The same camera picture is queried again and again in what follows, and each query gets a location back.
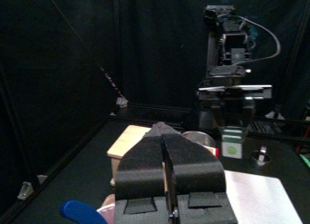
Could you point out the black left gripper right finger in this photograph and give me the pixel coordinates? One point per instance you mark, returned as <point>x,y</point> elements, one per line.
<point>196,170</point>

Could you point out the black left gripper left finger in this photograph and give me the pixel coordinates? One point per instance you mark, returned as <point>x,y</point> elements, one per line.
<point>141,170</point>

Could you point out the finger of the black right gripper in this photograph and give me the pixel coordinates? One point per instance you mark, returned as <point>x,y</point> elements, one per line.
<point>248,112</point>
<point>215,112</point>

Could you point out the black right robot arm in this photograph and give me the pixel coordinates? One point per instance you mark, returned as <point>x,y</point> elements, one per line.
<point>228,37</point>

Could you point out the white cutting board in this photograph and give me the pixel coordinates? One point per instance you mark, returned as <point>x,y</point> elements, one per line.
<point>263,200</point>

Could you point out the metal bowl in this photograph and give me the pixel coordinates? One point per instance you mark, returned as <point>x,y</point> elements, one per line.
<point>200,138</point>

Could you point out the pink cup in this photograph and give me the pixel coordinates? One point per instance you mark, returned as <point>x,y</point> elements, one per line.
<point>108,209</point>

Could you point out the blue utensil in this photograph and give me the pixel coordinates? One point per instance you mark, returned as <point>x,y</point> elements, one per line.
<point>81,213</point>

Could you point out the white corner bracket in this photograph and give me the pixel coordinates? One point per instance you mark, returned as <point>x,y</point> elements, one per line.
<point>122,102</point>
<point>25,191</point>

